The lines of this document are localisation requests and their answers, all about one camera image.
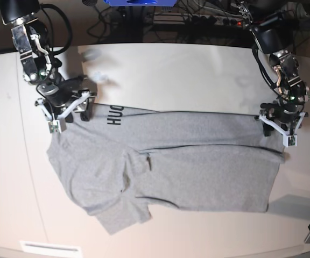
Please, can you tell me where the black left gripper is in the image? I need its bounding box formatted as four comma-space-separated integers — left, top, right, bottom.
260, 101, 307, 137

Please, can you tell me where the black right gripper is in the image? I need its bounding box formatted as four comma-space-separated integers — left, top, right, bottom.
36, 76, 97, 123

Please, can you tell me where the grey T-shirt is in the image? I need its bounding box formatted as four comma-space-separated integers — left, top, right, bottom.
47, 104, 285, 234

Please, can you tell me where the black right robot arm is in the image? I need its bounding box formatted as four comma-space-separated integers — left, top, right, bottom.
0, 1, 97, 124

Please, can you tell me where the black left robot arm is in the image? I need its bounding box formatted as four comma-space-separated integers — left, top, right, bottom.
236, 1, 309, 137

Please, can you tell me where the white power strip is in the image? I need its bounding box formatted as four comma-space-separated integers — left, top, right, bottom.
187, 15, 245, 28

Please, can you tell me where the blue plastic box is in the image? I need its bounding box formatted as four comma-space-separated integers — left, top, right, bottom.
104, 0, 177, 7

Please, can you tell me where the white label strip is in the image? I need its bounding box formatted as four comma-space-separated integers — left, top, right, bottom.
20, 240, 82, 256

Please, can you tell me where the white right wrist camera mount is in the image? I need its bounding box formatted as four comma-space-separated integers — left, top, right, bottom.
35, 91, 96, 134

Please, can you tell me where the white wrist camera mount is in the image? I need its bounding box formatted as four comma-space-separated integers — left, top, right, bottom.
255, 112, 306, 147
35, 91, 96, 134

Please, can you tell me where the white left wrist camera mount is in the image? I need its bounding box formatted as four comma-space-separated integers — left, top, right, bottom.
255, 112, 306, 147

